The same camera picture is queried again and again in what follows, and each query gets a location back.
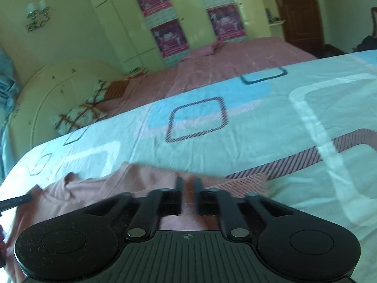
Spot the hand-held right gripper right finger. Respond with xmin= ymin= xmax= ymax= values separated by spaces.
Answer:
xmin=193 ymin=177 xmax=295 ymax=240

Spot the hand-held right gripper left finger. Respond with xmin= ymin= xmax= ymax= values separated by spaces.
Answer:
xmin=85 ymin=177 xmax=185 ymax=241

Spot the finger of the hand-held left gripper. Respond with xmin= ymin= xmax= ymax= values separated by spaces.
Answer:
xmin=0 ymin=193 xmax=34 ymax=213

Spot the pink sweater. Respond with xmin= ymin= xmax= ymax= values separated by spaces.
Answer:
xmin=4 ymin=162 xmax=269 ymax=280

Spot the blue patterned bedsheet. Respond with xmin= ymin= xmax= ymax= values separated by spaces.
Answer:
xmin=0 ymin=49 xmax=377 ymax=275

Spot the blue curtain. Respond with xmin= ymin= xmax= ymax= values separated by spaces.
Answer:
xmin=0 ymin=47 xmax=21 ymax=177

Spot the cream headboard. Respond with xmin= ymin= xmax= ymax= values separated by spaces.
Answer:
xmin=7 ymin=59 xmax=130 ymax=154

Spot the patterned pillow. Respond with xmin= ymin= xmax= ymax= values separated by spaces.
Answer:
xmin=51 ymin=78 xmax=130 ymax=137

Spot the brown striped pillow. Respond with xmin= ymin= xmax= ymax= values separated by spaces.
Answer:
xmin=104 ymin=78 xmax=134 ymax=99

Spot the pink bedsheet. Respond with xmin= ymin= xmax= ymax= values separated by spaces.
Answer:
xmin=97 ymin=37 xmax=319 ymax=118

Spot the crumpled pink cloth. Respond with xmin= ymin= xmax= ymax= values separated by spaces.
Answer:
xmin=206 ymin=40 xmax=228 ymax=55

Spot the cream wardrobe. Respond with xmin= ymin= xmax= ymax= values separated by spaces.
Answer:
xmin=79 ymin=0 xmax=271 ymax=68

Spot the cream corner shelf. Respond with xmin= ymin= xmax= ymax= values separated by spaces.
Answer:
xmin=256 ymin=0 xmax=286 ymax=36

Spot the brown wooden door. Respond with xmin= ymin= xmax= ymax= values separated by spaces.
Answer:
xmin=266 ymin=0 xmax=324 ymax=55

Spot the wall lamp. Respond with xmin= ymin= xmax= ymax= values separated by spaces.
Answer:
xmin=25 ymin=0 xmax=50 ymax=33

